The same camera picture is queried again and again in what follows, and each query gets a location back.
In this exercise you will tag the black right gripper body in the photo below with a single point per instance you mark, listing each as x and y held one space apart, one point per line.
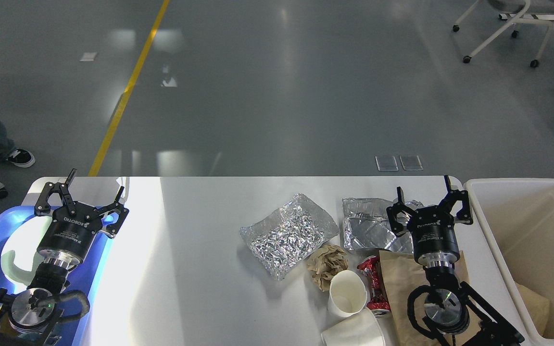
433 241

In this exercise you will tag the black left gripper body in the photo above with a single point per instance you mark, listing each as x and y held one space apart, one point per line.
68 239

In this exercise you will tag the brown paper bag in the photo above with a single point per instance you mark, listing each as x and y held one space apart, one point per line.
401 275

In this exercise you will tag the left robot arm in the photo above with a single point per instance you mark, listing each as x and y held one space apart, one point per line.
34 316

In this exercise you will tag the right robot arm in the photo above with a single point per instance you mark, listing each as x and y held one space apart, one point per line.
440 309

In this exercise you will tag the flattened foil tray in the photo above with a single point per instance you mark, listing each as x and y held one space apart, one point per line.
366 226

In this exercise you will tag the floor outlet cover left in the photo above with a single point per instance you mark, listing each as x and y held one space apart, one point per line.
386 163

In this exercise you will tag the floor outlet cover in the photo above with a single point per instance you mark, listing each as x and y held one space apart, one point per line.
411 163
386 163

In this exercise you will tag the floor outlet cover right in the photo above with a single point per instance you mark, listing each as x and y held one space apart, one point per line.
411 163

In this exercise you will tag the beige waste bin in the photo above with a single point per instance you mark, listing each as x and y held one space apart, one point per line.
517 218

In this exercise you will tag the crumpled brown paper ball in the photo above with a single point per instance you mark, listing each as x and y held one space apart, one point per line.
325 263

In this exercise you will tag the blue plastic tray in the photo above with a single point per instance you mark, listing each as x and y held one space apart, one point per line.
86 277

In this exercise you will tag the crushed red soda can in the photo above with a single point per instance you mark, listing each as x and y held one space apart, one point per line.
378 302

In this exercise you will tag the white paper cup upright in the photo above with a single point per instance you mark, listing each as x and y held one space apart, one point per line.
347 294

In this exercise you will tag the crumpled foil sheet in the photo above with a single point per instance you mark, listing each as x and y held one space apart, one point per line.
289 234

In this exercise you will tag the brown paper in bin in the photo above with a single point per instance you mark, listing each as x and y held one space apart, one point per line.
537 306

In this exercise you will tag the white paper cup lying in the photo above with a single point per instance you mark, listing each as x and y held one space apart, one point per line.
361 329

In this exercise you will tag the white office chair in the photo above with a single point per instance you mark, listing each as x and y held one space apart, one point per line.
519 12

